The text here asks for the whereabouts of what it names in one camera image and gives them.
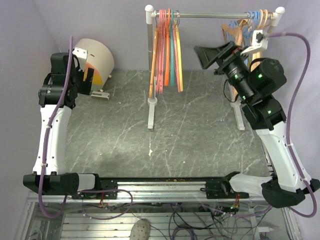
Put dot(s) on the metal clothes rack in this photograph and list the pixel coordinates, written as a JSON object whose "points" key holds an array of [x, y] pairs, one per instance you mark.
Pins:
{"points": [[151, 14]]}

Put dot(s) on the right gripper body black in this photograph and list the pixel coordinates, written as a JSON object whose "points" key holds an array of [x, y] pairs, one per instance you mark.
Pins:
{"points": [[232, 66]]}

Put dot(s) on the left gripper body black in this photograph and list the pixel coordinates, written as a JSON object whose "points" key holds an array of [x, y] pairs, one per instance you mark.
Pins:
{"points": [[84, 87]]}

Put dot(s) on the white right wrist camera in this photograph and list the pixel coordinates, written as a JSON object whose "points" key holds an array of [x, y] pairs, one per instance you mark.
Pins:
{"points": [[259, 42]]}

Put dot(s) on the hung blue hangers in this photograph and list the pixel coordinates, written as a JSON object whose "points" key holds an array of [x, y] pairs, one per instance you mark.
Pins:
{"points": [[247, 26]]}

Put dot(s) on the white perforated shoe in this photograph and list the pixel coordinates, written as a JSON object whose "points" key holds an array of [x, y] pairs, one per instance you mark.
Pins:
{"points": [[141, 230]]}

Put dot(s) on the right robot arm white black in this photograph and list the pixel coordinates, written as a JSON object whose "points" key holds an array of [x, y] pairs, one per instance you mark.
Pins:
{"points": [[286, 187]]}

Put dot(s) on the brown wooden hanger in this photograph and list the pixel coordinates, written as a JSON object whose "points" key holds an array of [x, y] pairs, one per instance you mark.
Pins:
{"points": [[153, 63]]}

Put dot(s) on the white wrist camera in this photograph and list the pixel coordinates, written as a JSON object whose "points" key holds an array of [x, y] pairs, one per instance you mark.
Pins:
{"points": [[259, 42], [81, 55]]}

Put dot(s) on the pink plastic curved hanger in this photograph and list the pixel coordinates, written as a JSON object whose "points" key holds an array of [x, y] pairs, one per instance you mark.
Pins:
{"points": [[175, 52]]}

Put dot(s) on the round beige drawer box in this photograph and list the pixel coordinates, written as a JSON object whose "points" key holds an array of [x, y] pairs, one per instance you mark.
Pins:
{"points": [[99, 58]]}

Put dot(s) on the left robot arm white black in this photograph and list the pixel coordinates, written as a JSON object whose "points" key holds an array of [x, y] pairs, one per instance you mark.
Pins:
{"points": [[57, 98]]}

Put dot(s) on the hung beige hangers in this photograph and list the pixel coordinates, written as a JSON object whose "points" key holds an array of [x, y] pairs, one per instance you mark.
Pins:
{"points": [[262, 17]]}

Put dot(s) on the teal plastic hanger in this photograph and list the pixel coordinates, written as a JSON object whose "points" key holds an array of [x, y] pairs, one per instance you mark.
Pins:
{"points": [[172, 49]]}

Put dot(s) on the aluminium mounting rail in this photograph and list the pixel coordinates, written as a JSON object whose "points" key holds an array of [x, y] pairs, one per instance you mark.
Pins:
{"points": [[154, 192]]}

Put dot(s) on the orange plastic hanger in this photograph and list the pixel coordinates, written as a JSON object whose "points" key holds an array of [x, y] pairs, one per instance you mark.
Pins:
{"points": [[168, 48]]}

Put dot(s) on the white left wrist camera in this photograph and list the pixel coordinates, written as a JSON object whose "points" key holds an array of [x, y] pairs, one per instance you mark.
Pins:
{"points": [[81, 55]]}

